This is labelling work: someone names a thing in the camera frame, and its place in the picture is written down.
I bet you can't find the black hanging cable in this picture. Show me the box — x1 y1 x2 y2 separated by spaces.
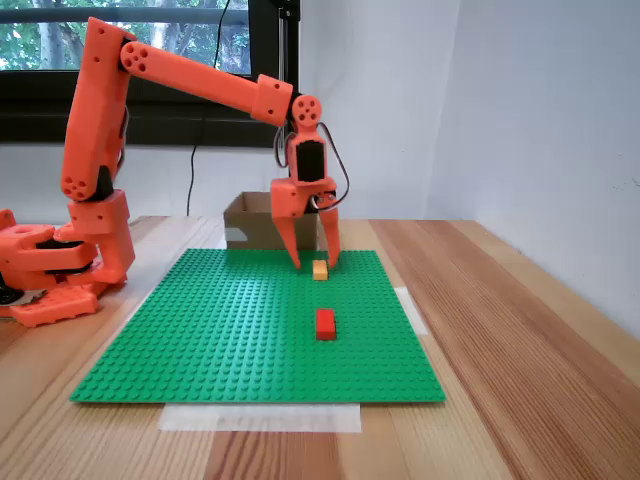
187 0 232 217

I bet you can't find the cardboard box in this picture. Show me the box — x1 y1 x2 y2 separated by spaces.
223 192 320 251

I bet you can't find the green lego baseplate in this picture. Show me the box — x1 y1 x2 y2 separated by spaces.
69 248 446 404

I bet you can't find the red lego block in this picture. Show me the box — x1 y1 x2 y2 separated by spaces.
315 308 337 342

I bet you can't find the wide white tape strip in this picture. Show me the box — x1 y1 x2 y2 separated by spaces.
158 402 362 434

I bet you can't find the black window frame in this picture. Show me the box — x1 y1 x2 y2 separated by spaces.
0 0 301 149

